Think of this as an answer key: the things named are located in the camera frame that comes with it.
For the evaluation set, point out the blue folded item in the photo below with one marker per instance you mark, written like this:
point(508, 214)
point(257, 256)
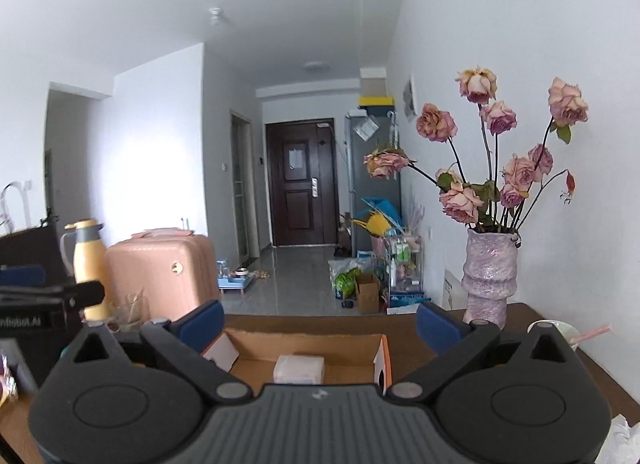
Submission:
point(382, 206)

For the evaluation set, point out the small open cardboard box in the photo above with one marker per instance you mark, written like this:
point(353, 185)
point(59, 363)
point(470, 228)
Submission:
point(367, 294)

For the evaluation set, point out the glass side door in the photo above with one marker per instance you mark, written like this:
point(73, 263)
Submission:
point(242, 194)

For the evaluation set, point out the pink stick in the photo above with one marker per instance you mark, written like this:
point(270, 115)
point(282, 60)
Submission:
point(592, 333)

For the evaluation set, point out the ceiling sprinkler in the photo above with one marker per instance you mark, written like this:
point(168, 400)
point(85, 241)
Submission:
point(215, 16)

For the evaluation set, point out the white appliance box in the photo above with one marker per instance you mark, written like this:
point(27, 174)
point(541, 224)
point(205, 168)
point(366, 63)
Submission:
point(454, 289)

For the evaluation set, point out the dried pink rose bouquet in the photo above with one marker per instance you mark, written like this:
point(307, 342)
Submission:
point(465, 199)

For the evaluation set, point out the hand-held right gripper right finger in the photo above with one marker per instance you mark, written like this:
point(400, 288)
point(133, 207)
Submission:
point(440, 326)

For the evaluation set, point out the small white box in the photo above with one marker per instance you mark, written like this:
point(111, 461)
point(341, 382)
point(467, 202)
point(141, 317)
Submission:
point(299, 370)

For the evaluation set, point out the green plastic bag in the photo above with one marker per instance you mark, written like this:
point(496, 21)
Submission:
point(347, 281)

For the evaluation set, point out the white folded umbrella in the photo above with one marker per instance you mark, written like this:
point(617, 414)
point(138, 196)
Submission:
point(393, 131)

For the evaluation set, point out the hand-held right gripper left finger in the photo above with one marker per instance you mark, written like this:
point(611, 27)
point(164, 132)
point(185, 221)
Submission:
point(200, 326)

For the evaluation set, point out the white crumpled tissue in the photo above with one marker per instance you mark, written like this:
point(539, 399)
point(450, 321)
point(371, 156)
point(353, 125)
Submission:
point(620, 444)

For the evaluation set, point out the dark brown entrance door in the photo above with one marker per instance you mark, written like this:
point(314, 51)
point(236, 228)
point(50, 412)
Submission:
point(300, 194)

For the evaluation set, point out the yellow thermos flask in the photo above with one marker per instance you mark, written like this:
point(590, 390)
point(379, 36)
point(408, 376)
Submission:
point(90, 264)

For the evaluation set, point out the shiny foil packet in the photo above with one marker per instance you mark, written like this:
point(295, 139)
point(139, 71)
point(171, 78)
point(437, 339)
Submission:
point(7, 379)

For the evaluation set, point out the dried lavender bunch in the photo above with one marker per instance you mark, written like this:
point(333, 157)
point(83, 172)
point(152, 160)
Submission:
point(416, 219)

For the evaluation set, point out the pink suitcase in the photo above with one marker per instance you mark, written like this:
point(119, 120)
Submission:
point(155, 269)

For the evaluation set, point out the black paper bag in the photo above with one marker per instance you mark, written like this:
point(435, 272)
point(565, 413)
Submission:
point(30, 249)

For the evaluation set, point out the blue tray with cups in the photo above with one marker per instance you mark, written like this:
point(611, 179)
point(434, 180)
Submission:
point(234, 281)

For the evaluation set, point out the clear storage cart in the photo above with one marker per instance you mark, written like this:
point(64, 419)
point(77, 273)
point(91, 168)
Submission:
point(404, 269)

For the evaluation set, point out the clear glass cup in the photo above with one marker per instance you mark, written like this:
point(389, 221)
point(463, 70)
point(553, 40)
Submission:
point(132, 311)

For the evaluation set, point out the plastic sleeve with papers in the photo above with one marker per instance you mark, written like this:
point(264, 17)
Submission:
point(366, 128)

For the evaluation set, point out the purple textured vase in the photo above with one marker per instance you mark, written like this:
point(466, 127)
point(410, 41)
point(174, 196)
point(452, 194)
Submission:
point(487, 274)

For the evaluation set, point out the yellow flat box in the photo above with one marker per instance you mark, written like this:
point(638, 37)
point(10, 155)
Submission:
point(376, 101)

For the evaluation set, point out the brown cardboard box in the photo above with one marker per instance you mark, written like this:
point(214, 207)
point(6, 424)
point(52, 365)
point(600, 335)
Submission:
point(374, 86)

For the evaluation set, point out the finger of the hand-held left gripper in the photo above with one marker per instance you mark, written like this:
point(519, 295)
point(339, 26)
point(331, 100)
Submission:
point(75, 292)
point(20, 275)

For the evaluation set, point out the grey refrigerator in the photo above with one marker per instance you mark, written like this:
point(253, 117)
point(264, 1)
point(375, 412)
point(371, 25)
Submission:
point(370, 174)

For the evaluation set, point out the red printed cardboard box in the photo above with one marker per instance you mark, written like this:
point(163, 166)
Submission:
point(300, 346)

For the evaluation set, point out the white bowl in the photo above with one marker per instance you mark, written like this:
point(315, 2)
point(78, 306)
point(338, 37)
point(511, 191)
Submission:
point(552, 334)

